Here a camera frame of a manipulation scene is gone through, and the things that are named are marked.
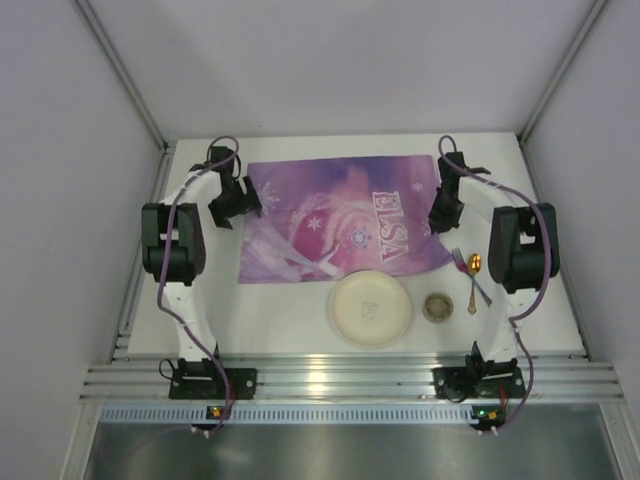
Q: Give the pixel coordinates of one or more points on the right aluminium corner post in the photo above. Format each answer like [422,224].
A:
[587,26]

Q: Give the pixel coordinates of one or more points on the white slotted cable duct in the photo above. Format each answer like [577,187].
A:
[299,414]

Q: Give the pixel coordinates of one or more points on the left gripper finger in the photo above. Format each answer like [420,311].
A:
[222,212]
[250,202]

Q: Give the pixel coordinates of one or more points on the purple Elsa cloth placemat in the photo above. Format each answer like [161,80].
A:
[323,219]

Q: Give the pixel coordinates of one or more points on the gold metal spoon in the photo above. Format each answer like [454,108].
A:
[474,265]

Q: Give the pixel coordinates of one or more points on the aluminium corner post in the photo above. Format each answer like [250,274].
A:
[90,17]
[587,26]

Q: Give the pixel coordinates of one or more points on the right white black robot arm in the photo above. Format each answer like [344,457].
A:
[523,256]

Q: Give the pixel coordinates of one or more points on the left aluminium corner post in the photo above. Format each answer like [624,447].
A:
[90,17]

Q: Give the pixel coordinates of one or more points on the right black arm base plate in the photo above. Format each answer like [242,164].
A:
[458,384]

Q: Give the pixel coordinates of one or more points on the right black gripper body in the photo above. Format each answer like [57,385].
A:
[445,211]

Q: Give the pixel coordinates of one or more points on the aluminium mounting rail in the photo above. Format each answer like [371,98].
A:
[341,378]

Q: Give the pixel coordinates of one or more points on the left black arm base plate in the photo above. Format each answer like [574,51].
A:
[242,382]

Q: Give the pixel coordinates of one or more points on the cream round plate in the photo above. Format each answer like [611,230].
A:
[369,309]

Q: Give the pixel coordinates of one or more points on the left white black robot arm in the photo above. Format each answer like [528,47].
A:
[174,252]

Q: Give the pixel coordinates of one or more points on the small glass cup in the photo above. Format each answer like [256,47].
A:
[437,307]

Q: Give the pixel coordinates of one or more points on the iridescent metal fork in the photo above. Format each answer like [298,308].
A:
[461,264]

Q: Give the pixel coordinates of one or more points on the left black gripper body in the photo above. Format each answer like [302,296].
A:
[237,203]

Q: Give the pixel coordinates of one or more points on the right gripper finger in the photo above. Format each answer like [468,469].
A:
[438,220]
[452,209]

